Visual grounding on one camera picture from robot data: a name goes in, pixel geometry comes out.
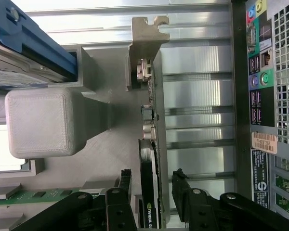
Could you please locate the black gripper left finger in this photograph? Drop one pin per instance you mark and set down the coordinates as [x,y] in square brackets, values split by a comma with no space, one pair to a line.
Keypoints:
[118,211]

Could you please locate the green RAM stick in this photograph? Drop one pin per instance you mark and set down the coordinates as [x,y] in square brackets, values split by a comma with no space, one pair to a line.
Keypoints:
[38,196]

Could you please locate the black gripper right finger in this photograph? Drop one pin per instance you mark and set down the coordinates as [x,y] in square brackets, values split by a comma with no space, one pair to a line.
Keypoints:
[197,211]

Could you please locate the open dark gray PC case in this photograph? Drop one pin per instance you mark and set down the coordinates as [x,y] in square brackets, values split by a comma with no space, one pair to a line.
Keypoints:
[240,96]

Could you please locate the gray printed parts rack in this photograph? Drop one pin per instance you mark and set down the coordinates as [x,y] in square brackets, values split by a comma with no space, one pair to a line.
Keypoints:
[38,120]

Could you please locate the hard disk with blue caddy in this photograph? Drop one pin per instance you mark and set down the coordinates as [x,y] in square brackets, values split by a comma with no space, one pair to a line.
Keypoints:
[38,36]

